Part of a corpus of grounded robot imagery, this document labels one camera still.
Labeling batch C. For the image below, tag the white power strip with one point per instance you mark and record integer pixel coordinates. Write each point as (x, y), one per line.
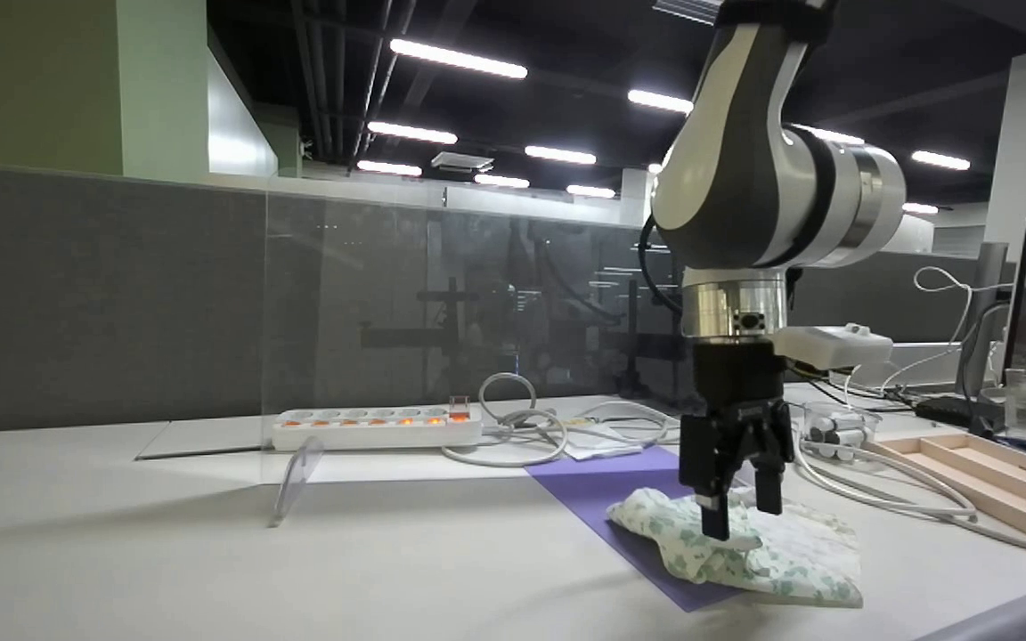
(371, 427)

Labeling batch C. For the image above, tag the purple flat mat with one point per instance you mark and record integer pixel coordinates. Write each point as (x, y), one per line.
(589, 491)

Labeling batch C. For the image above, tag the white power plug adapter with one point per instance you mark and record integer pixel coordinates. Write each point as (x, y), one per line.
(839, 427)
(835, 449)

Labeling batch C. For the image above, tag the green building pillar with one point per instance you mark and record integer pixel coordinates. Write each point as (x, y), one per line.
(27, 83)

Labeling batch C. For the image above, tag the light wooden tray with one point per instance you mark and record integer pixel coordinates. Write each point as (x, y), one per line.
(987, 464)

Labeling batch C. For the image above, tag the grey desk partition wall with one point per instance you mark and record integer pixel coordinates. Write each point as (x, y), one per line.
(88, 296)

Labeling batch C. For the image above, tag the long ceiling tube light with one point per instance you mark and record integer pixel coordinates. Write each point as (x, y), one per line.
(561, 154)
(662, 101)
(942, 160)
(594, 191)
(411, 133)
(502, 180)
(456, 59)
(920, 209)
(388, 170)

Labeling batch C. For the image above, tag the green floral white fabric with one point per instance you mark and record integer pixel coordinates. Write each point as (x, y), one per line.
(773, 565)

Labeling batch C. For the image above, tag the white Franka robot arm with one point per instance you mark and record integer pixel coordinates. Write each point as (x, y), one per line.
(749, 154)

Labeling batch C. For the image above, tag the grey ceiling mounted box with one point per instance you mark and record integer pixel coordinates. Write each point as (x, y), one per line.
(460, 160)

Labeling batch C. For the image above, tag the clear glass panel with feet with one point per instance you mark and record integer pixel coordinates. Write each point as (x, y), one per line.
(346, 306)

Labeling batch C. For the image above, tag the white paper slip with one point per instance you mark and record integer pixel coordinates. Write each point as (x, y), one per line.
(594, 449)

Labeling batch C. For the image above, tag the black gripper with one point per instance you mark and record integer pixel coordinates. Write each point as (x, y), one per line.
(736, 374)

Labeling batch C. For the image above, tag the white box device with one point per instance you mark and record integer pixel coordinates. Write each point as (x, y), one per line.
(835, 347)

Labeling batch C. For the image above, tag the grey monitor pole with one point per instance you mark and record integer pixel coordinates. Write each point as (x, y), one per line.
(992, 323)

